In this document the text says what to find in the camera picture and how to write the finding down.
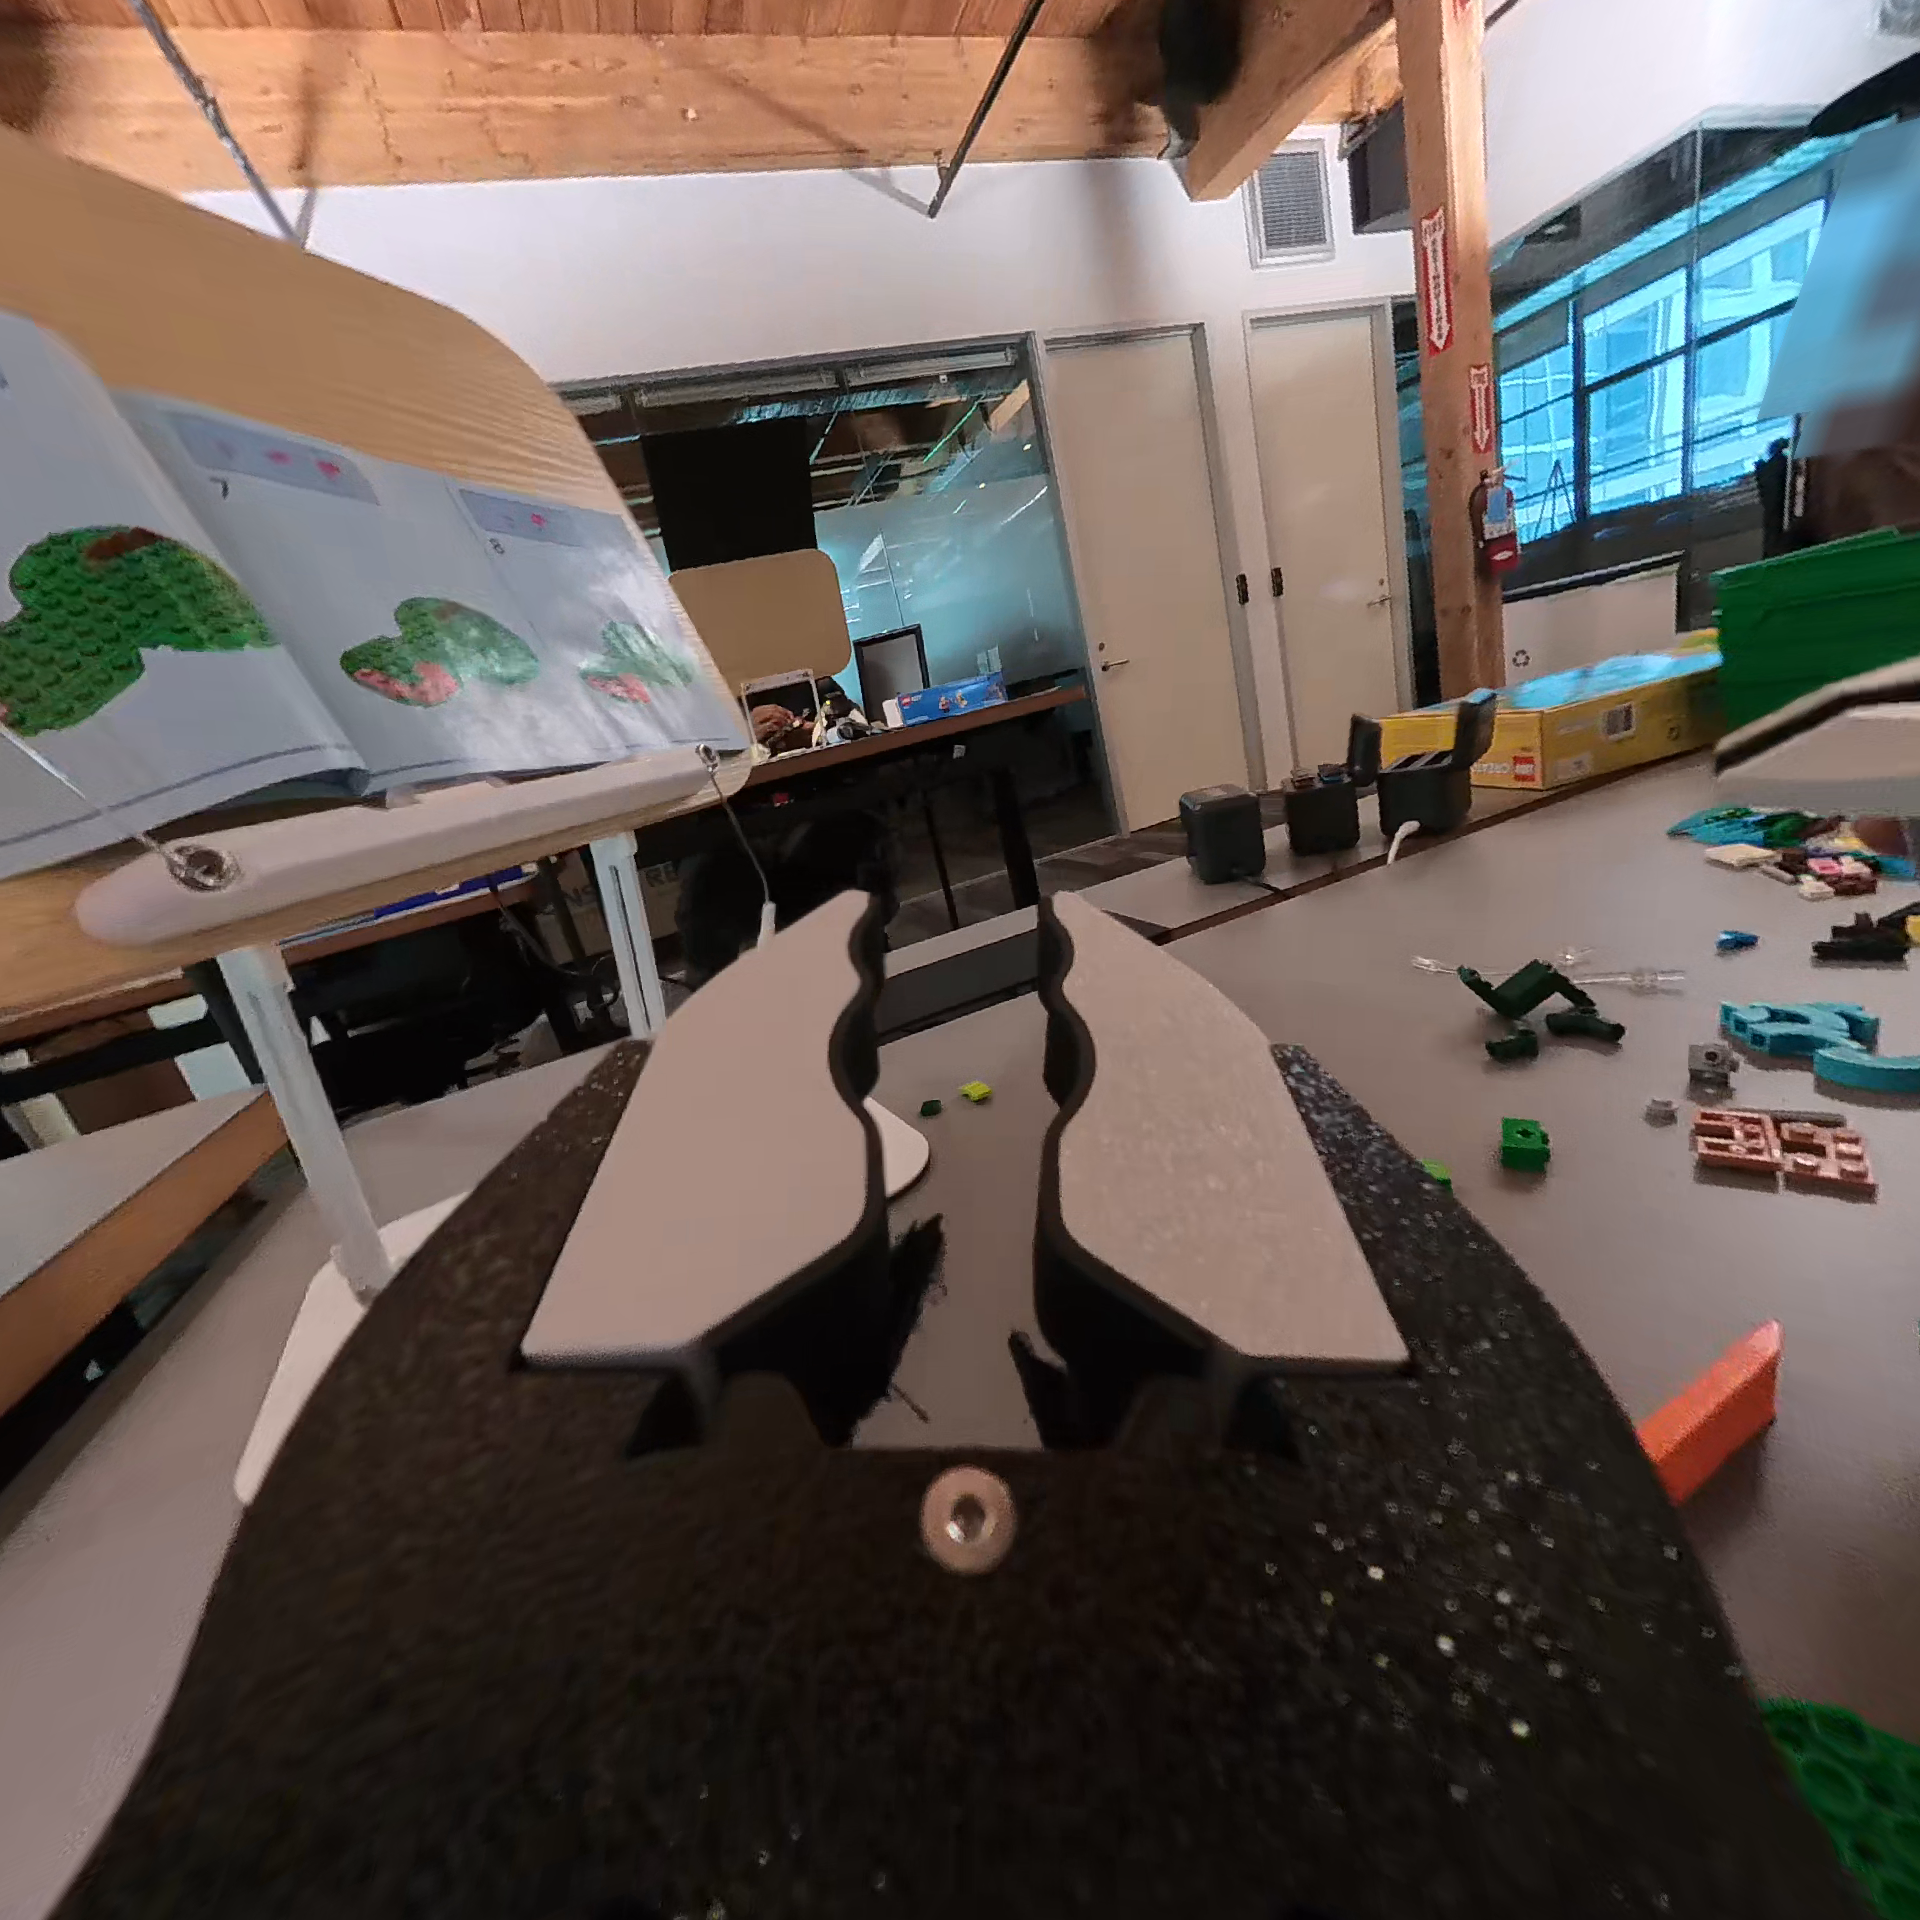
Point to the pile of mixed lego pieces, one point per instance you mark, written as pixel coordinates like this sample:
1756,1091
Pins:
1799,862

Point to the lego instruction booklet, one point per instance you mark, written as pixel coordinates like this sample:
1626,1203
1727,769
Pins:
300,495

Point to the wooden pillar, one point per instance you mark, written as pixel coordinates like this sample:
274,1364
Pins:
1449,451

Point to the orange brick separator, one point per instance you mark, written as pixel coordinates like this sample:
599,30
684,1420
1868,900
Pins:
1717,1412

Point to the dark green lego bar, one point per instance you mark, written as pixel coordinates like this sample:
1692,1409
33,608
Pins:
1587,1027

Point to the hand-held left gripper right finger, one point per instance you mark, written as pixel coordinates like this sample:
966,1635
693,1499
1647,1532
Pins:
1201,1156

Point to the open black case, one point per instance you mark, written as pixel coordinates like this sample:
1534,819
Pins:
1426,788

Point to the green lego brick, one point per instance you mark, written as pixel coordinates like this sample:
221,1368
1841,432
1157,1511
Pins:
1526,1147

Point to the teal curved lego piece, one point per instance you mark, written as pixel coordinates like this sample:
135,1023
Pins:
1794,1027
1875,1073

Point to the black computer monitor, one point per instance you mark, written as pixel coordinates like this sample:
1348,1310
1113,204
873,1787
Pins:
890,672

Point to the wooden book stand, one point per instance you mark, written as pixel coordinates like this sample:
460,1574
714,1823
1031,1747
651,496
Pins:
375,359

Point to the yellow lego box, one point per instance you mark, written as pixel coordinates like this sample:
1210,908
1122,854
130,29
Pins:
1577,740

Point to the black cube device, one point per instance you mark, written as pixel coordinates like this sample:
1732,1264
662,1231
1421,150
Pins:
1225,833

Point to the clear lego rods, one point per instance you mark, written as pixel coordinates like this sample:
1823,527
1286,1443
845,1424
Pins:
1629,980

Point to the dark green lego stub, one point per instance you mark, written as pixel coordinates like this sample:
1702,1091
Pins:
1513,1045

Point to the blue lego box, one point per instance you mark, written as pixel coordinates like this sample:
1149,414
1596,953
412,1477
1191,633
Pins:
945,703

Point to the green plastic crate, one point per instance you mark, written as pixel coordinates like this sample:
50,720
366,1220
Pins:
1815,600

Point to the dark green lego assembly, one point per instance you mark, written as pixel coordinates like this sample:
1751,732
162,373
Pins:
1531,991

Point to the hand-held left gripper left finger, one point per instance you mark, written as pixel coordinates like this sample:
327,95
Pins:
722,1141

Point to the green lego baseplate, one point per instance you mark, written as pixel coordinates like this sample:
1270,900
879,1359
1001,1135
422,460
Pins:
1853,1799

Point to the red fire extinguisher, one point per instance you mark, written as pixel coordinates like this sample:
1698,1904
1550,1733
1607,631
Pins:
1498,524

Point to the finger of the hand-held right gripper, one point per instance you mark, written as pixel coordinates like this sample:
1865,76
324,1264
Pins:
1830,757

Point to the grey lego piece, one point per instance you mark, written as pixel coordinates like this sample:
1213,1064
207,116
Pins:
1713,1065

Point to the small black box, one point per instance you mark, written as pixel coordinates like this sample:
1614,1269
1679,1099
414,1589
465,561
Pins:
1323,819

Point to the wall vent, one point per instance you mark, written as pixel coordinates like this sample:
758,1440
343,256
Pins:
1290,203

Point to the white door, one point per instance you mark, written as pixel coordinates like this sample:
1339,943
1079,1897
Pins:
1329,510
1149,571

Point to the dark background desk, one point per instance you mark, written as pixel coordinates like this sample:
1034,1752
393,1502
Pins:
962,751

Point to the beige partition panel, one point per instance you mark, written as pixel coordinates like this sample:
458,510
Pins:
758,616

